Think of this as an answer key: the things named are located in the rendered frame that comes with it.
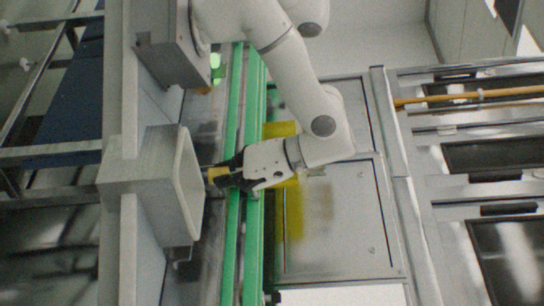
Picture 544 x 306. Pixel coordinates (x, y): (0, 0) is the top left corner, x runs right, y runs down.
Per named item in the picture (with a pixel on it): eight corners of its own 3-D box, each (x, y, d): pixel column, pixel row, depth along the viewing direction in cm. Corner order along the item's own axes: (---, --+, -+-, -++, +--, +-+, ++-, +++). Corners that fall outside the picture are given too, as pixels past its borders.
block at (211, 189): (200, 201, 145) (227, 199, 145) (193, 175, 139) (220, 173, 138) (201, 191, 148) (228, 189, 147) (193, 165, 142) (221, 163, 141)
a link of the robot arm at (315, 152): (336, 93, 106) (337, 76, 115) (283, 109, 109) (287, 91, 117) (359, 161, 112) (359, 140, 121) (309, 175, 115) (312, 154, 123)
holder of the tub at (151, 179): (165, 261, 133) (198, 259, 132) (131, 180, 114) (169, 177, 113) (175, 206, 145) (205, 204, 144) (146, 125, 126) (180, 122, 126)
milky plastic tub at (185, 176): (161, 248, 129) (199, 245, 128) (133, 180, 114) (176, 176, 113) (172, 193, 142) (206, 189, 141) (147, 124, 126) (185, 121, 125)
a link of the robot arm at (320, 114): (259, 43, 112) (317, 125, 118) (249, 63, 101) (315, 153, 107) (294, 19, 109) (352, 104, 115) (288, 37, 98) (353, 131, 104)
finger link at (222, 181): (246, 189, 118) (217, 197, 120) (247, 179, 120) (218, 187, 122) (240, 180, 116) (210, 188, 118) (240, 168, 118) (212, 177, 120)
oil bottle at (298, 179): (233, 192, 158) (309, 186, 156) (230, 178, 154) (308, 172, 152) (234, 178, 162) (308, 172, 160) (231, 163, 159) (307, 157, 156)
